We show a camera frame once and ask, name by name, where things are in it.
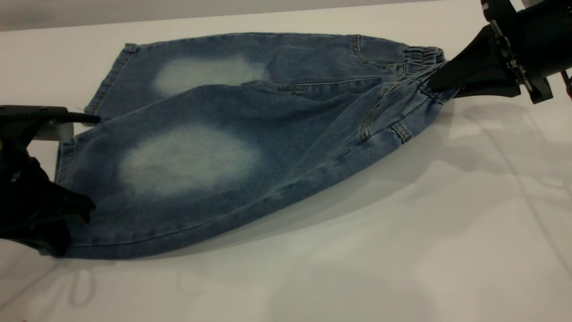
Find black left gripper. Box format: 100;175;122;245
0;125;97;258

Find blue denim shorts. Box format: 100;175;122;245
55;32;461;260

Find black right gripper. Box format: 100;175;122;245
429;0;572;104

